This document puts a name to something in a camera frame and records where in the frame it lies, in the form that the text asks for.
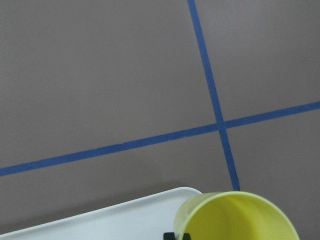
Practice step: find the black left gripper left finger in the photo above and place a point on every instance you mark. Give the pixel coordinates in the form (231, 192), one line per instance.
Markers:
(169, 236)

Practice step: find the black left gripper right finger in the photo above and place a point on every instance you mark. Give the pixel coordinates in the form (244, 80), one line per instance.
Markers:
(186, 236)

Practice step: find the yellow plastic cup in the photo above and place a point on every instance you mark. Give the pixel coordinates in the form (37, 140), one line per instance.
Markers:
(232, 215)

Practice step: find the cream plastic tray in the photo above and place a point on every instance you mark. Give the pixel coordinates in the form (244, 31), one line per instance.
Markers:
(145, 218)

